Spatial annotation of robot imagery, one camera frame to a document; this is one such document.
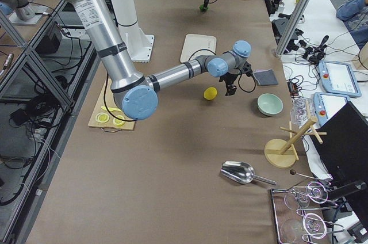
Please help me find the lemon slice by handle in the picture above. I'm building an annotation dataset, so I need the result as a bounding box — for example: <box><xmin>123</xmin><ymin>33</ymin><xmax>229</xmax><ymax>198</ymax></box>
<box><xmin>95</xmin><ymin>112</ymin><xmax>110</xmax><ymax>123</ymax></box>

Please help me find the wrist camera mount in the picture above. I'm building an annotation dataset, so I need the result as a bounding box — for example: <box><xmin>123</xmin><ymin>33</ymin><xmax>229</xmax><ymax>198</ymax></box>
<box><xmin>240</xmin><ymin>62</ymin><xmax>253</xmax><ymax>77</ymax></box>

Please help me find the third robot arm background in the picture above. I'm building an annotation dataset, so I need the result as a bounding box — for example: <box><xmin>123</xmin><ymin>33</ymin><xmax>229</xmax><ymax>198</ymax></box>
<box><xmin>1</xmin><ymin>0</ymin><xmax>41</xmax><ymax>26</ymax></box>

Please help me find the lower teach pendant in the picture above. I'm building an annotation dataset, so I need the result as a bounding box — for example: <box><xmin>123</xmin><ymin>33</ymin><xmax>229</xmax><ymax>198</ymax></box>
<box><xmin>313</xmin><ymin>92</ymin><xmax>351</xmax><ymax>126</ymax></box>

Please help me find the green lime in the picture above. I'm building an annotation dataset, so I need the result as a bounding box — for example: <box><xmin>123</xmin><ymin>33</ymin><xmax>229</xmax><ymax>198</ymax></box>
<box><xmin>200</xmin><ymin>5</ymin><xmax>209</xmax><ymax>12</ymax></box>

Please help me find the lemon slice near knife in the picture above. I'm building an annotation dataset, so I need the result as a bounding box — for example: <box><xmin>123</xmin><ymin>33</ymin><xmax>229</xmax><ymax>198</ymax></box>
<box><xmin>113</xmin><ymin>115</ymin><xmax>125</xmax><ymax>127</ymax></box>

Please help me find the wire glass rack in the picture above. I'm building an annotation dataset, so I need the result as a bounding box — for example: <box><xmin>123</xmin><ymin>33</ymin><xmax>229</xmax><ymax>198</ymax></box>
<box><xmin>269</xmin><ymin>179</ymin><xmax>363</xmax><ymax>244</ymax></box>

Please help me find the white rabbit tray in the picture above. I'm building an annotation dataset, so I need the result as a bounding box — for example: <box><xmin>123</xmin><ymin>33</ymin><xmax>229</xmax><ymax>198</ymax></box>
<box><xmin>180</xmin><ymin>33</ymin><xmax>217</xmax><ymax>63</ymax></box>

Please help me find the teach pendant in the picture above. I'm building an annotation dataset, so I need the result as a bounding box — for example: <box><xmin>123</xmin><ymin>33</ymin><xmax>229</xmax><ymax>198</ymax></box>
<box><xmin>313</xmin><ymin>92</ymin><xmax>351</xmax><ymax>126</ymax></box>
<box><xmin>318</xmin><ymin>60</ymin><xmax>362</xmax><ymax>98</ymax></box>

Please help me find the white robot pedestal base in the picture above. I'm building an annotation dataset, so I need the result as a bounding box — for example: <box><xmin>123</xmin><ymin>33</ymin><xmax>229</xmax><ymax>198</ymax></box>
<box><xmin>111</xmin><ymin>0</ymin><xmax>155</xmax><ymax>63</ymax></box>

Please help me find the metal scoop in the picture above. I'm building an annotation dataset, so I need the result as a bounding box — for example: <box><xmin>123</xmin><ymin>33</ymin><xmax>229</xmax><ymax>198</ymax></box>
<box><xmin>220</xmin><ymin>161</ymin><xmax>277</xmax><ymax>185</ymax></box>

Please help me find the yellow lemon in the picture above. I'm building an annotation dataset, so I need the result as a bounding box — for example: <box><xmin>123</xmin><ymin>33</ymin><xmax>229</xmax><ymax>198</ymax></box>
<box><xmin>203</xmin><ymin>87</ymin><xmax>218</xmax><ymax>101</ymax></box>

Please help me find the aluminium frame post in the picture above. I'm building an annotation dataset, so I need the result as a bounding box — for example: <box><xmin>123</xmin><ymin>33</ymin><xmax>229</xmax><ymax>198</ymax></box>
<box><xmin>274</xmin><ymin>0</ymin><xmax>309</xmax><ymax>58</ymax></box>

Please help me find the bamboo cutting board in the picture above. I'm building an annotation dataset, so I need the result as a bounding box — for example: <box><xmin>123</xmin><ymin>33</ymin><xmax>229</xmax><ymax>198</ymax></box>
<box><xmin>88</xmin><ymin>79</ymin><xmax>135</xmax><ymax>132</ymax></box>

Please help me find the upper teach pendant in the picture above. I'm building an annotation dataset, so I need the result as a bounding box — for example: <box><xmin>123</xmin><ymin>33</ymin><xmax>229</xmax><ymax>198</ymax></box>
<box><xmin>318</xmin><ymin>60</ymin><xmax>362</xmax><ymax>98</ymax></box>

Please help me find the grey folded cloth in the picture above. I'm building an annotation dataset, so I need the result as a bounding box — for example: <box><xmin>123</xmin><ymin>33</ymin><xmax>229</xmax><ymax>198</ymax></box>
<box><xmin>253</xmin><ymin>69</ymin><xmax>278</xmax><ymax>86</ymax></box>

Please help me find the wooden mug tree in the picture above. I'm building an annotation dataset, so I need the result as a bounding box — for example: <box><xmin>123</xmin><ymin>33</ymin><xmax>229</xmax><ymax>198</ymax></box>
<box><xmin>264</xmin><ymin>116</ymin><xmax>327</xmax><ymax>169</ymax></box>

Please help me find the mint green bowl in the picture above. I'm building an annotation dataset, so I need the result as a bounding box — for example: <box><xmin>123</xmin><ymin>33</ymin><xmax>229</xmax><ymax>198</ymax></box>
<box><xmin>257</xmin><ymin>93</ymin><xmax>283</xmax><ymax>116</ymax></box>

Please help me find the yellow plastic knife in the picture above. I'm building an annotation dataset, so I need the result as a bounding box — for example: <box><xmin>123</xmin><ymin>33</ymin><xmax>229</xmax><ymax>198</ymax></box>
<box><xmin>101</xmin><ymin>106</ymin><xmax>122</xmax><ymax>112</ymax></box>

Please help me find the black monitor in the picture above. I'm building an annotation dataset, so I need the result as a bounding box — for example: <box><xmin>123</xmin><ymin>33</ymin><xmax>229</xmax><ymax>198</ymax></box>
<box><xmin>315</xmin><ymin>102</ymin><xmax>367</xmax><ymax>184</ymax></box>

